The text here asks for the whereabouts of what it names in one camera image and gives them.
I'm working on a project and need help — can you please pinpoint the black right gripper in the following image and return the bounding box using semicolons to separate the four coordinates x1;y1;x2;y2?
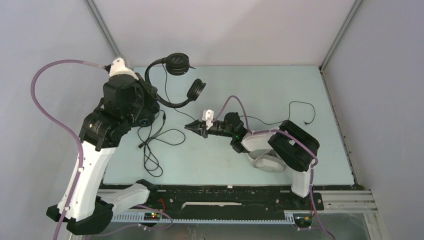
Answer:
185;118;235;139

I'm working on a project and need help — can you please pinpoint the white gaming headset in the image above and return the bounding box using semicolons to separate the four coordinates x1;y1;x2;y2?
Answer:
246;149;286;173

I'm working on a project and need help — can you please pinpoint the thin black headphone cable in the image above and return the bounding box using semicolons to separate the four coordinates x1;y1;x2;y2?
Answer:
161;64;317;128

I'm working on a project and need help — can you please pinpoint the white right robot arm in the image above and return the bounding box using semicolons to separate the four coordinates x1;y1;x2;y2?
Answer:
184;110;320;209

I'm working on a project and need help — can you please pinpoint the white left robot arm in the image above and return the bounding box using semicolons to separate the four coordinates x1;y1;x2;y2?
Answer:
46;73;159;236

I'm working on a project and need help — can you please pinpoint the black and blue headset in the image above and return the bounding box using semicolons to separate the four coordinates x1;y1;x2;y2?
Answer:
134;107;160;127

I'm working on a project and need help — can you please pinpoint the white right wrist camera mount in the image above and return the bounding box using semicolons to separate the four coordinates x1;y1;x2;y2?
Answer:
199;109;214;130

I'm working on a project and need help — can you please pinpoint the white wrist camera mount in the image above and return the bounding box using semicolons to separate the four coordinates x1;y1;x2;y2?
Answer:
199;109;214;130
107;56;139;80

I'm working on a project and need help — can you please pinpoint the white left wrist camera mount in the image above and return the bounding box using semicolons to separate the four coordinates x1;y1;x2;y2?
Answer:
107;56;139;80

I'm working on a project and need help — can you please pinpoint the black cable of blue headset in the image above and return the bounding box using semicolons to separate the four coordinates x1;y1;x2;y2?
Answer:
137;110;187;178

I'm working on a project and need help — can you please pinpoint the aluminium frame post left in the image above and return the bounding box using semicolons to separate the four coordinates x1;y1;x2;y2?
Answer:
83;0;122;57

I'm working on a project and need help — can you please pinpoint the aluminium frame post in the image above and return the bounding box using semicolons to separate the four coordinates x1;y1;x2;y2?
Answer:
83;0;122;57
319;0;364;73

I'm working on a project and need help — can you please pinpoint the white slotted cable duct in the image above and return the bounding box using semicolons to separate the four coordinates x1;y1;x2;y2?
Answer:
112;211;314;225

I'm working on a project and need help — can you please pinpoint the aluminium frame post right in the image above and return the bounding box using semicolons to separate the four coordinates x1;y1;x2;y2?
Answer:
319;0;364;73

